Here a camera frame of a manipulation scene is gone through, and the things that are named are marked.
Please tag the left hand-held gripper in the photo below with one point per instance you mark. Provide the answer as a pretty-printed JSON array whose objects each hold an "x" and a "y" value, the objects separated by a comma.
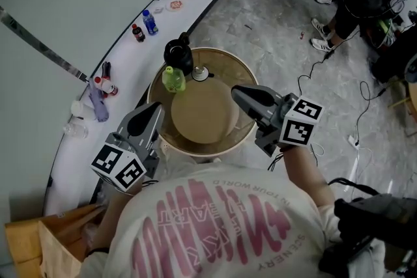
[{"x": 119, "y": 167}]

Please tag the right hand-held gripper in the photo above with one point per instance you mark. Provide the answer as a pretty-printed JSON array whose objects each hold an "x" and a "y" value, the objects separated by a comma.
[{"x": 298, "y": 125}]

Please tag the black kettle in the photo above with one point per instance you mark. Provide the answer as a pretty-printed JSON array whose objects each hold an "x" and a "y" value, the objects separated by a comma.
[{"x": 178, "y": 57}]

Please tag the person's right forearm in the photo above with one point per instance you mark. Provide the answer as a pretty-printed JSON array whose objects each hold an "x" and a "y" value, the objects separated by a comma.
[{"x": 306, "y": 179}]

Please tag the person's left forearm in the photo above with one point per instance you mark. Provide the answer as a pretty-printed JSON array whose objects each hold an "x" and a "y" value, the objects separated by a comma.
[{"x": 120, "y": 211}]

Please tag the purple bottle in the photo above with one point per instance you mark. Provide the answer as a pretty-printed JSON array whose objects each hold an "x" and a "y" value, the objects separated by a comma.
[{"x": 98, "y": 104}]

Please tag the green drink bottle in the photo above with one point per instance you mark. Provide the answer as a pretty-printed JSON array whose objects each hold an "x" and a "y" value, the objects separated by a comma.
[{"x": 174, "y": 81}]

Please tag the white plastic bottle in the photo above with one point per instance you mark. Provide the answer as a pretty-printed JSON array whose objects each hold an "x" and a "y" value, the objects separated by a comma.
[{"x": 81, "y": 110}]

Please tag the dark maroon bottle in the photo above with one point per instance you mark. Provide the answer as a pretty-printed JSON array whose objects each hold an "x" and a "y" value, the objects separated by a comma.
[{"x": 106, "y": 70}]

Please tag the clear plastic bottle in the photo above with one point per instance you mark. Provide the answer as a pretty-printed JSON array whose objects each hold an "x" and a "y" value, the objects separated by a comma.
[{"x": 76, "y": 131}]

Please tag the small cola bottle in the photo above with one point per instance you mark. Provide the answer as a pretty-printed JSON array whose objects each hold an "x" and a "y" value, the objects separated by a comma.
[{"x": 138, "y": 34}]

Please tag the blue drink bottle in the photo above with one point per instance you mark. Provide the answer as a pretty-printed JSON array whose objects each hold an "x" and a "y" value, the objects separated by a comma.
[{"x": 150, "y": 23}]

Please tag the white power strip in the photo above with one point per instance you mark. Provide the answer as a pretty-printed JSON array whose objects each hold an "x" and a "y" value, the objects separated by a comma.
[{"x": 353, "y": 142}]

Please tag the red and white disc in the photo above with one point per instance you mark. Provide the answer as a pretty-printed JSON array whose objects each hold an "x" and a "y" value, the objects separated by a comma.
[{"x": 174, "y": 6}]

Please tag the person's white printed shirt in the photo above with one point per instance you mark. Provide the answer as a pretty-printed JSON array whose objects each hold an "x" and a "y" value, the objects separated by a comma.
[{"x": 208, "y": 231}]

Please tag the green and black bag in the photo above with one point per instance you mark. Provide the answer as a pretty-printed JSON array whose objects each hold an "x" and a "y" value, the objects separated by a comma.
[{"x": 385, "y": 32}]

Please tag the wooden side furniture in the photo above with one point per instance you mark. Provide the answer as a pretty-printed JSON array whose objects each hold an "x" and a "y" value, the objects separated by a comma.
[{"x": 411, "y": 101}]

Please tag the wooden chair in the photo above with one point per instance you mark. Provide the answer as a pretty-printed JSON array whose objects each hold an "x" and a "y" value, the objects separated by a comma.
[{"x": 39, "y": 244}]

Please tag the black chest pack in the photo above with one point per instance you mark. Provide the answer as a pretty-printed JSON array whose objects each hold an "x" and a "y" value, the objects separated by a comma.
[{"x": 374, "y": 228}]

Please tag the metal wall strip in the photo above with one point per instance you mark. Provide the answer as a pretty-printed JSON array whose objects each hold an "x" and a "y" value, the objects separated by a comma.
[{"x": 42, "y": 49}]

